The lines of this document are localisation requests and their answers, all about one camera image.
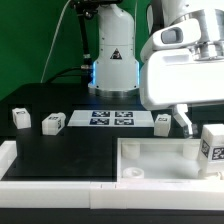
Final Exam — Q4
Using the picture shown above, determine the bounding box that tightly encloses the white square tabletop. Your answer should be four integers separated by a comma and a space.
117, 138, 222, 181

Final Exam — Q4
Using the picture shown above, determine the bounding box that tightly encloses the black cable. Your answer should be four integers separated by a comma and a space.
46, 65, 89, 84

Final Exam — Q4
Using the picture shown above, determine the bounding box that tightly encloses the white sheet with tags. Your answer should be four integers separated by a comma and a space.
68, 110, 154, 127

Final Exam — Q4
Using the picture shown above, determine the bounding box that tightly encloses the white U-shaped obstacle fence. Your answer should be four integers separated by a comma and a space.
0, 141, 224, 211

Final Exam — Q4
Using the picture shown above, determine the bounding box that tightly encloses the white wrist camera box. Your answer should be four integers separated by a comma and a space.
140, 18, 202, 62

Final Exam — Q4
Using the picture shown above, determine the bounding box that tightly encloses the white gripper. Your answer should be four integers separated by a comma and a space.
140, 49, 224, 138

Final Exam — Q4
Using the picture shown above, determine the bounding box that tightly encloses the white cable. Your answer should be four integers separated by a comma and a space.
40, 0, 73, 84

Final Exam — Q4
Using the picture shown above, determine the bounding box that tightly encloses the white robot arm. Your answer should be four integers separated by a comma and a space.
89, 0, 224, 133

